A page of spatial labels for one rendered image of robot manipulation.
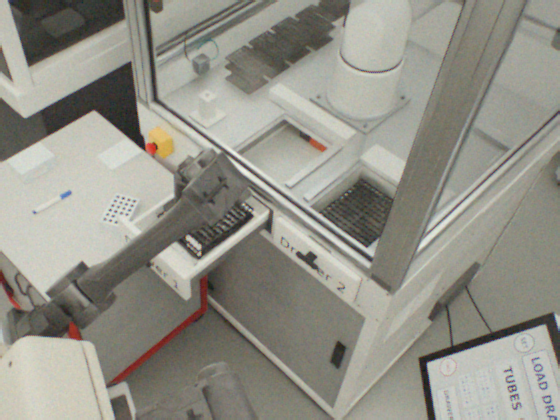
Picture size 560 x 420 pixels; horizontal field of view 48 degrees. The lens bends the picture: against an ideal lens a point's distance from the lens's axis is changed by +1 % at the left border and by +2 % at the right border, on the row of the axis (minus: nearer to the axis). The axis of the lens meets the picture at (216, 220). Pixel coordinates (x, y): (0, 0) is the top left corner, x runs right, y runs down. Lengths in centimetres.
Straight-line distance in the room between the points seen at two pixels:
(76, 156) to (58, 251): 40
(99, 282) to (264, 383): 143
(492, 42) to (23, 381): 89
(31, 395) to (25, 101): 141
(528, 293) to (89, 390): 226
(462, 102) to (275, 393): 157
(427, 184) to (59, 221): 115
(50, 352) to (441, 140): 79
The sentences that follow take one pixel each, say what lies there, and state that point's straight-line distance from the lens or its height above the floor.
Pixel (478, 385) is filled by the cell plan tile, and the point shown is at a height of 106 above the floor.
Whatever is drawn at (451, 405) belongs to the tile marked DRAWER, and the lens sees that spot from 145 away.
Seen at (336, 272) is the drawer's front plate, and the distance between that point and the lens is 168.
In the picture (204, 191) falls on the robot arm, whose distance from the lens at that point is 100.
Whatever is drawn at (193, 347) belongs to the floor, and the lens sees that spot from 255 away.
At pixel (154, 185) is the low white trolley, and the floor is 76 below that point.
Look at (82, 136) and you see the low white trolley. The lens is 224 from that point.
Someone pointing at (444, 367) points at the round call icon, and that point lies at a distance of 148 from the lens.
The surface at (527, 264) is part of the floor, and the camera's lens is 308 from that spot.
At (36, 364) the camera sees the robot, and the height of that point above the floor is 139.
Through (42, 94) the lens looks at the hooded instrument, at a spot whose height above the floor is 86.
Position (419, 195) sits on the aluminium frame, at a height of 131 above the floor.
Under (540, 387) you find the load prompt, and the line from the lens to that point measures 137.
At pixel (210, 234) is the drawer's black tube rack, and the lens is 174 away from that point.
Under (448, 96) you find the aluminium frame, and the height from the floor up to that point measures 156.
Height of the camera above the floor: 228
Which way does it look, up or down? 52 degrees down
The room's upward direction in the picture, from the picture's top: straight up
